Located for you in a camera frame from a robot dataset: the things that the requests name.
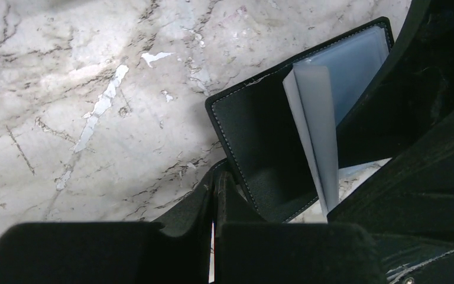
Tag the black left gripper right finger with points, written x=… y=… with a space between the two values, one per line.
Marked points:
x=249 y=249

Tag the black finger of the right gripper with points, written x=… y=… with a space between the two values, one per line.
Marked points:
x=408 y=207
x=412 y=91

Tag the black leather card holder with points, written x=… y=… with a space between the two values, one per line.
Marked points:
x=255 y=127

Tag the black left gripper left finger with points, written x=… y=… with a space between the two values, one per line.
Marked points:
x=173 y=248

